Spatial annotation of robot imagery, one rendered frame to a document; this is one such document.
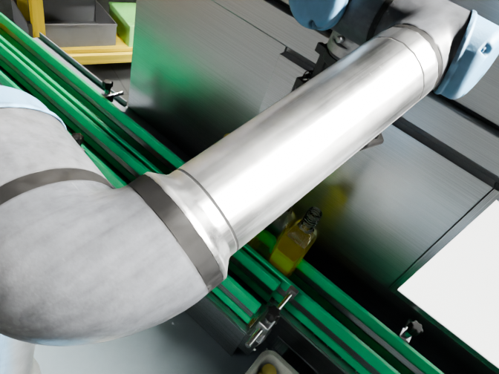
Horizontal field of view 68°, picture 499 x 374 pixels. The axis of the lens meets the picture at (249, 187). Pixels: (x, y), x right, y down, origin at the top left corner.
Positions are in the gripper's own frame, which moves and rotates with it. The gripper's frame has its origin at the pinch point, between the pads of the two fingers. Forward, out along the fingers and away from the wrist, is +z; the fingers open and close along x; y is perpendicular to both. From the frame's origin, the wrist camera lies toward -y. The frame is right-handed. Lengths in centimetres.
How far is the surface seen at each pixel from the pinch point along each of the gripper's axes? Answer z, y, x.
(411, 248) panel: 12.1, -20.4, -18.6
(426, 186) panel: -1.8, -14.9, -17.4
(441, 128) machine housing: -12.3, -10.5, -17.2
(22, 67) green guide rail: 26, 82, 31
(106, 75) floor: 123, 223, -45
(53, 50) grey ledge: 34, 104, 17
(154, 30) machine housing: 5, 60, 2
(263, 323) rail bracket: 25.7, -15.0, 12.6
